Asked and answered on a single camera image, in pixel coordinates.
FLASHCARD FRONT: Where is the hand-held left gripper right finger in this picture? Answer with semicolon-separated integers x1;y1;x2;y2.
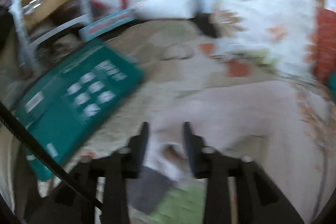
183;122;305;224

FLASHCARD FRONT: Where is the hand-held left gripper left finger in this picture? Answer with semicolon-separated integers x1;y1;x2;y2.
29;122;149;224

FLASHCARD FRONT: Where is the white floral pillow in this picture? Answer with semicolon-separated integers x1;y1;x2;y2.
202;0;321;79

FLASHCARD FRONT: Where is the light pink cloth garment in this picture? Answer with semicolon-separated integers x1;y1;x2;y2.
147;80;328;184

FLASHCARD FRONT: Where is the red floral bed sheet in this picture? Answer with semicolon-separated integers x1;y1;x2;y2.
312;8;336;84

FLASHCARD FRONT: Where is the white metal rack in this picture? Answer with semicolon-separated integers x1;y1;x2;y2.
9;0;93;68

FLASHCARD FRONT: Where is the heart-patterned quilt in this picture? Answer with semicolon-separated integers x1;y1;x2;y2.
0;18;336;224

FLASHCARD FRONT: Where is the teal cardboard box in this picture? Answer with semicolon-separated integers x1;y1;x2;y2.
14;39;146;182

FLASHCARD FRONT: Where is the black cable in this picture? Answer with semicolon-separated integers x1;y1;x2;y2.
0;103;104;212

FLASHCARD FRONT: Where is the small light blue box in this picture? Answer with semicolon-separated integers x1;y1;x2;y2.
79;9;137;42

